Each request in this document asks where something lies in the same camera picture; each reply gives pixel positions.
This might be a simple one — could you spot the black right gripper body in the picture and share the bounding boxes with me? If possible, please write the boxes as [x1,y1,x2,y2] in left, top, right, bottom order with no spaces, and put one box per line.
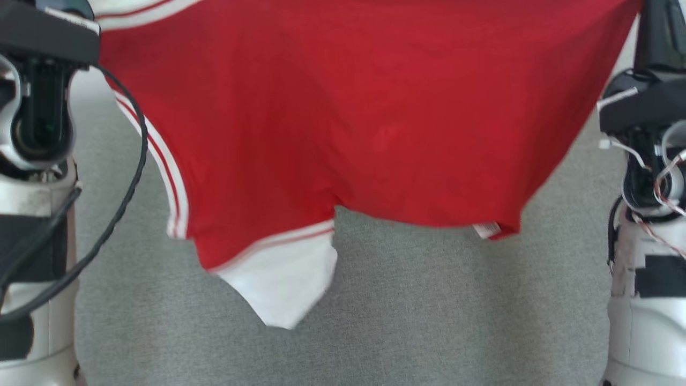
[605,67,686,97]

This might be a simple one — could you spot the thick black cable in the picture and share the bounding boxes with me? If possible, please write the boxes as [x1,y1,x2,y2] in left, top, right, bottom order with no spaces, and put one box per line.
[0,64,149,322]

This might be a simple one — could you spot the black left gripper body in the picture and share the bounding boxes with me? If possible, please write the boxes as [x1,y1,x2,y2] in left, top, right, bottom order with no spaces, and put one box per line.
[35,0,96,21]

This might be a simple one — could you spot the thin black cable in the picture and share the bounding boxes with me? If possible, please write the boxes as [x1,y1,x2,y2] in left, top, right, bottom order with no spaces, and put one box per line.
[0,185,82,290]
[607,196,623,274]

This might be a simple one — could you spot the thin white cable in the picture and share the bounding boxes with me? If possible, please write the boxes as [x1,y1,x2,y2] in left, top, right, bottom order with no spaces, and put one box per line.
[596,86,686,215]

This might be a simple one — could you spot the red white twisted wire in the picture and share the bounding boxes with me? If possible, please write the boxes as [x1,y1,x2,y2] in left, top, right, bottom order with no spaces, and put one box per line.
[632,150,686,258]

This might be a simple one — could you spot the red shorts with white stripes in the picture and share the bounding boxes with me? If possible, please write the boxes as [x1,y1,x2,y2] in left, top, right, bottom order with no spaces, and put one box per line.
[88,0,644,330]

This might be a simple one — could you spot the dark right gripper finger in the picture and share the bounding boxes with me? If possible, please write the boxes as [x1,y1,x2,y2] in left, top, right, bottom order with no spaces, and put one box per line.
[635,0,686,70]

